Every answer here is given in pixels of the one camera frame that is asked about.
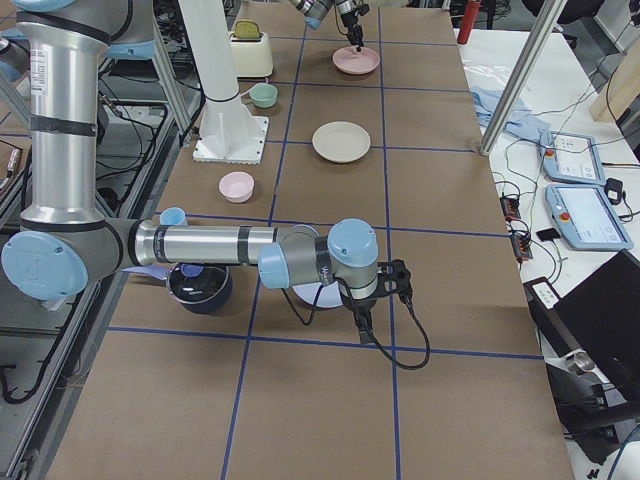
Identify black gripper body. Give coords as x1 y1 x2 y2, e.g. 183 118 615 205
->
340 294 377 330
340 11 363 43

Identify pink plate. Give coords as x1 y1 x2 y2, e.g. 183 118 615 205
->
332 46 380 75

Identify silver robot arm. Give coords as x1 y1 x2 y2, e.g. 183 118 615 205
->
1 1 383 323
289 0 369 53

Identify blue plate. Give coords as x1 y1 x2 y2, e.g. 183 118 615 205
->
293 282 342 309

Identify cream plate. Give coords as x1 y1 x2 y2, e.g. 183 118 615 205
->
312 121 371 164

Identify green bowl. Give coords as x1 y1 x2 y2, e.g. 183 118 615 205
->
249 83 278 109

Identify cream toaster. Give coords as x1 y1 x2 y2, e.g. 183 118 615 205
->
229 19 274 78

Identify red bottle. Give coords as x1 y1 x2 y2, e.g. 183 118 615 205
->
457 0 481 45

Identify dark pot with glass lid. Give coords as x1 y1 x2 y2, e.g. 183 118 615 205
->
165 263 233 315

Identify pink bowl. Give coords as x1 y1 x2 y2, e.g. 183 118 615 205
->
218 171 255 203

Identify light blue cloth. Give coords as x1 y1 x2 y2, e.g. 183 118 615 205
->
470 84 551 144

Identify black box with label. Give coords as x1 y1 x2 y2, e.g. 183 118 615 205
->
523 277 561 321

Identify light blue cup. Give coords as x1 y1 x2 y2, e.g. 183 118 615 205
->
159 207 188 226

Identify far teach pendant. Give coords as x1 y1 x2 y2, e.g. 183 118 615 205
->
539 131 606 186

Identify teach pendant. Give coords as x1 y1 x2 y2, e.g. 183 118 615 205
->
539 131 606 186
545 184 634 252

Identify black laptop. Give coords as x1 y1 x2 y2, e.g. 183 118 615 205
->
533 250 639 388

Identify near teach pendant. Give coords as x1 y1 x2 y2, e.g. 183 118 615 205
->
545 184 634 252

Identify white camera stand pedestal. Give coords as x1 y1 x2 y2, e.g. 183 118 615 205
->
179 0 269 164

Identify aluminium frame post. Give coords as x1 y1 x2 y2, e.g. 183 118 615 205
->
478 0 567 156

